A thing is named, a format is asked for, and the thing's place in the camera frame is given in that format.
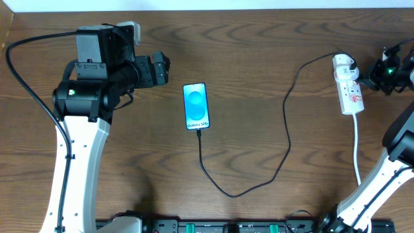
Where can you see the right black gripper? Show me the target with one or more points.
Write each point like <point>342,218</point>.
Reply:
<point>379,74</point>

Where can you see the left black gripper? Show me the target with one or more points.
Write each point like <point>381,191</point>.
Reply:
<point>149,72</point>

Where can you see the blue Galaxy smartphone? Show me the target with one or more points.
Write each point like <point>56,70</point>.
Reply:
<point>196,106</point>

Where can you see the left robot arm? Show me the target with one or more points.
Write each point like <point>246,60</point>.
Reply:
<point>106,69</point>

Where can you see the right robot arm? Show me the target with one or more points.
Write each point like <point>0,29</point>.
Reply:
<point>395,165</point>

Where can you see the white charger plug adapter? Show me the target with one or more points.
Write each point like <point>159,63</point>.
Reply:
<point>345,68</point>

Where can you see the white power strip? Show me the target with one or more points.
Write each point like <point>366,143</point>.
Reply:
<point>350,97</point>

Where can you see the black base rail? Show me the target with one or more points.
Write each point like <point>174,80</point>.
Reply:
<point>175,226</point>

